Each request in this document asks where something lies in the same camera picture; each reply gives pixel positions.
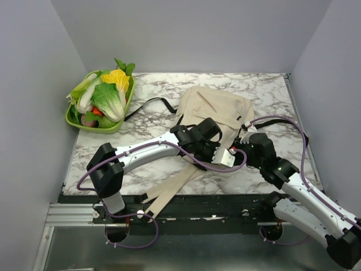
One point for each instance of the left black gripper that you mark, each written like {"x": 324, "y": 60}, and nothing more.
{"x": 213, "y": 148}

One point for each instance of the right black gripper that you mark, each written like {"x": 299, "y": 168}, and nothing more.
{"x": 238, "y": 145}

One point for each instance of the beige canvas student bag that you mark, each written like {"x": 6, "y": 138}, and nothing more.
{"x": 229, "y": 111}

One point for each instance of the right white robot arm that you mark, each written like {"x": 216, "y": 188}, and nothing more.
{"x": 335, "y": 228}

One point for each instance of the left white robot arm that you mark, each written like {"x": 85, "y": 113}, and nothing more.
{"x": 109, "y": 164}

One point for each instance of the green toy lettuce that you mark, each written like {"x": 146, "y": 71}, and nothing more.
{"x": 106, "y": 98}

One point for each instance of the yellow toy cabbage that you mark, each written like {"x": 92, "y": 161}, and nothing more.
{"x": 120, "y": 79}

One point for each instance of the green vegetable basket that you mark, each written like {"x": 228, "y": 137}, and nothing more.
{"x": 74, "y": 119}

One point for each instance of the orange toy carrot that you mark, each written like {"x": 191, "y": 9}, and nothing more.
{"x": 97, "y": 112}

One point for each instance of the white toy bok choy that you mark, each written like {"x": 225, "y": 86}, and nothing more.
{"x": 79, "y": 97}

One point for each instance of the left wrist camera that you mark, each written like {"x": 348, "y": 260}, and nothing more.
{"x": 223, "y": 156}

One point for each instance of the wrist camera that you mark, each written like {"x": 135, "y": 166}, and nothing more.
{"x": 223, "y": 156}
{"x": 248, "y": 129}

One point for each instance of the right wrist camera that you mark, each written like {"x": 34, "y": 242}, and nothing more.
{"x": 248, "y": 129}

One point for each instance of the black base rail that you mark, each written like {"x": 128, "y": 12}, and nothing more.
{"x": 189, "y": 215}

